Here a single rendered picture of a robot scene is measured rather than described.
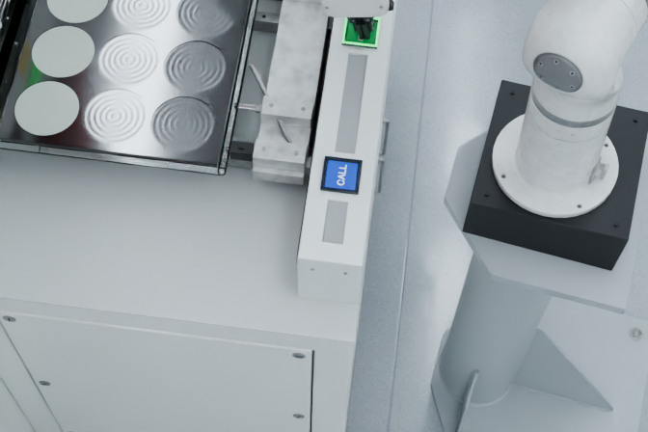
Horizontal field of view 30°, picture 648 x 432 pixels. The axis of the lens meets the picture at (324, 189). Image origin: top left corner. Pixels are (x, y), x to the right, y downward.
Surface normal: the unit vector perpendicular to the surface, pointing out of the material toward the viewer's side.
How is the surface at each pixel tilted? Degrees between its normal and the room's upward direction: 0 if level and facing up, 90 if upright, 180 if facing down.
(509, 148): 4
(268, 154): 0
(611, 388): 0
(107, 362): 90
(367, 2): 89
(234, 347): 90
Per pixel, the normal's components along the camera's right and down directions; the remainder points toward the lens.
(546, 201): -0.01, -0.52
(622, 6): 0.49, -0.18
